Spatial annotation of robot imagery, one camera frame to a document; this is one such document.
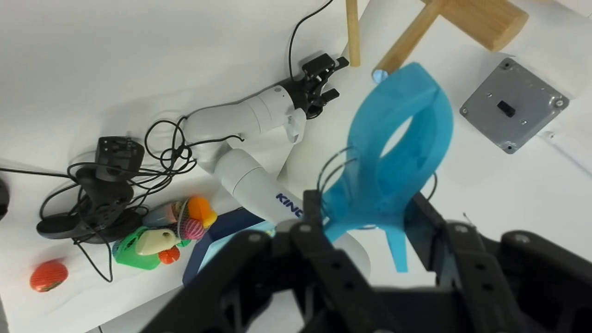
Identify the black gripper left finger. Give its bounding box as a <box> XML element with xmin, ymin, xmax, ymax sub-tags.
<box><xmin>139</xmin><ymin>189</ymin><xmax>378</xmax><ymax>333</ymax></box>

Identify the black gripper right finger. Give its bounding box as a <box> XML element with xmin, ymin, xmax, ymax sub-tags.
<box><xmin>402</xmin><ymin>192</ymin><xmax>592</xmax><ymax>333</ymax></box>

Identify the blue plastic spring clamp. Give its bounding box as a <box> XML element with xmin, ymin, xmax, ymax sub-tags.
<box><xmin>319</xmin><ymin>61</ymin><xmax>458</xmax><ymax>276</ymax></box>

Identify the blue box with green lid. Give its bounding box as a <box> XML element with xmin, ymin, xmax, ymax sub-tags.
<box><xmin>182</xmin><ymin>205</ymin><xmax>280</xmax><ymax>287</ymax></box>

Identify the orange toy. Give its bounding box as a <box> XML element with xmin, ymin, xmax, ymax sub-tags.
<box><xmin>184</xmin><ymin>194</ymin><xmax>221</xmax><ymax>231</ymax></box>

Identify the green yellow toy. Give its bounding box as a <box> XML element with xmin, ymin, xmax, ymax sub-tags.
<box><xmin>112</xmin><ymin>224</ymin><xmax>195</xmax><ymax>272</ymax></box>

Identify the black power adapter block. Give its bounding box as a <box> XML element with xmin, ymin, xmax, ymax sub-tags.
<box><xmin>95</xmin><ymin>135</ymin><xmax>147</xmax><ymax>185</ymax></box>

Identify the small black end tool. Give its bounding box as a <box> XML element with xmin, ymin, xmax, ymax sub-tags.
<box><xmin>284</xmin><ymin>52</ymin><xmax>352</xmax><ymax>120</ymax></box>

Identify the black cable bundle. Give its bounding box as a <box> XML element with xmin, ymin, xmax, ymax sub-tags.
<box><xmin>0</xmin><ymin>115</ymin><xmax>249</xmax><ymax>285</ymax></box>

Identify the grey wall junction box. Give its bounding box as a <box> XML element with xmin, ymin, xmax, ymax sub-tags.
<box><xmin>460</xmin><ymin>56</ymin><xmax>572</xmax><ymax>155</ymax></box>

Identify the thin black table cable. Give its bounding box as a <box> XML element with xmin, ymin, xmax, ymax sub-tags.
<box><xmin>287</xmin><ymin>0</ymin><xmax>337</xmax><ymax>81</ymax></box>

